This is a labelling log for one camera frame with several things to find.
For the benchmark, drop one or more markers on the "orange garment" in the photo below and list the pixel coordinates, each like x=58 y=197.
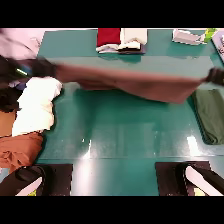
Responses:
x=20 y=148

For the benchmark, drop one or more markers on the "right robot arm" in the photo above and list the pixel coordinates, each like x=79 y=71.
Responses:
x=216 y=180

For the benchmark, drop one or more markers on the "dark green garment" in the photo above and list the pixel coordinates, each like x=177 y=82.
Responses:
x=211 y=115

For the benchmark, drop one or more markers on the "white garment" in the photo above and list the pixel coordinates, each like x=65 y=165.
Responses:
x=35 y=106

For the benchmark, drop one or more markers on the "red garment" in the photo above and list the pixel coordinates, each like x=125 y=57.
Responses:
x=108 y=36

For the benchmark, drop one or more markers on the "black folded garment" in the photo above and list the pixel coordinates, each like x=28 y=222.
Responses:
x=133 y=51

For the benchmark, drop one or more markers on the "cream garment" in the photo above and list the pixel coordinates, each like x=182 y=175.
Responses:
x=134 y=36

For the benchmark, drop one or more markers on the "blue garment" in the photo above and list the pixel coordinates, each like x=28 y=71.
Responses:
x=19 y=85

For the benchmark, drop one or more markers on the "brown T-shirt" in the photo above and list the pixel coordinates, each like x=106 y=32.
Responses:
x=140 y=85

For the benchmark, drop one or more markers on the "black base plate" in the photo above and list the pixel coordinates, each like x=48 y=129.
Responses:
x=60 y=180
x=166 y=178

